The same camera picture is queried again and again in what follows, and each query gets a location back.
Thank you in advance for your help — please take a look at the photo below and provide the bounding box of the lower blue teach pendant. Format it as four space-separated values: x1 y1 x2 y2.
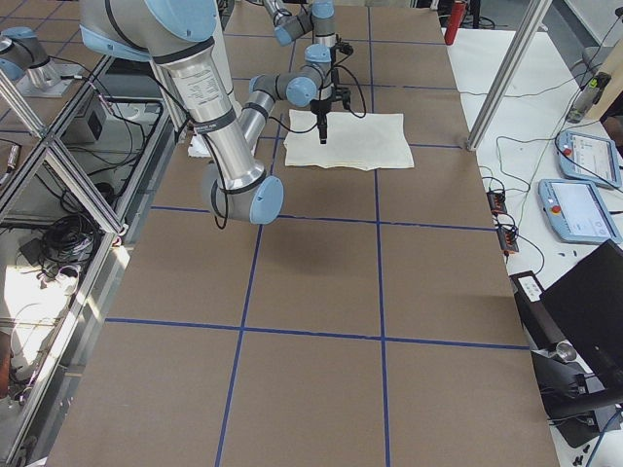
537 179 622 244

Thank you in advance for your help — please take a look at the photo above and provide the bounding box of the blue teach pendant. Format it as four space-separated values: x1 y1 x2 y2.
537 179 622 244
555 130 622 190

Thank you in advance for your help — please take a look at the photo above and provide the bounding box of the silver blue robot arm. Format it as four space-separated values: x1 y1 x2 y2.
262 0 338 48
80 1 336 225

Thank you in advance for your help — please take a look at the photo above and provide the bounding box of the orange electronics board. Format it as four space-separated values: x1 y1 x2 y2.
487 190 508 215
496 225 519 255

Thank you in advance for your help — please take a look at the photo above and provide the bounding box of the cream long sleeve cat shirt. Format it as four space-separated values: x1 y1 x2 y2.
284 110 415 171

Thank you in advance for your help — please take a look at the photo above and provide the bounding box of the red cylinder tube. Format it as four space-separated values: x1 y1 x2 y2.
444 0 466 46

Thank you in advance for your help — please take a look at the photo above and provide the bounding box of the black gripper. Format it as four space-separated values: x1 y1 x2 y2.
311 97 334 145

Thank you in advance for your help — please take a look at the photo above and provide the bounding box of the upper orange electronics board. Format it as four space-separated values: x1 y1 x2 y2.
487 190 508 215

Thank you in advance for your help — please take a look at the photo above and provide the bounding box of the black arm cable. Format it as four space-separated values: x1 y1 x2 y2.
213 62 367 231

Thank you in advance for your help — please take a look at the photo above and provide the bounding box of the upper blue teach pendant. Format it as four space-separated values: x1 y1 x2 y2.
555 130 622 190

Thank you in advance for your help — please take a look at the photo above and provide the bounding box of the aluminium side frame rack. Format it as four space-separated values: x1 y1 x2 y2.
1 57 187 466

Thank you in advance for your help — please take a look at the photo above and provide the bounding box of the aluminium frame post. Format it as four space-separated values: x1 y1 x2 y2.
466 0 553 151

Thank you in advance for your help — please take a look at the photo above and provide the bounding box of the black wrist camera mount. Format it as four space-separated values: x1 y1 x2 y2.
335 41 353 56
334 86 351 111

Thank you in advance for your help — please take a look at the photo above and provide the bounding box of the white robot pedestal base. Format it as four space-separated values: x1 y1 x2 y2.
191 1 241 128

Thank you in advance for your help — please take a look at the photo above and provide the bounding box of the lower orange electronics board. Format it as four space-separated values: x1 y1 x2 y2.
496 225 519 255

